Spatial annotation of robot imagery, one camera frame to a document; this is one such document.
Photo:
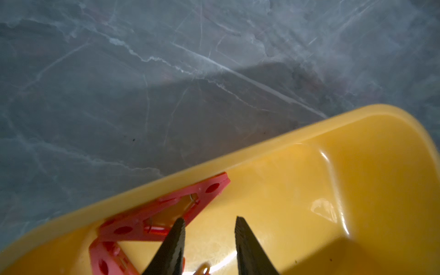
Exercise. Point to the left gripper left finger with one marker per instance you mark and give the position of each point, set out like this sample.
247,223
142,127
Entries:
169,257

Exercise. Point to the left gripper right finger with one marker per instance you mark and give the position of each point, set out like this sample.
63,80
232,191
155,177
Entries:
251,258

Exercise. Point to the red boxed clothespin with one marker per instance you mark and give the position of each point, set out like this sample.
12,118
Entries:
108,258
154,220

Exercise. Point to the yellow plastic storage box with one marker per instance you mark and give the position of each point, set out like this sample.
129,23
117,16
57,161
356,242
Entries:
357,194

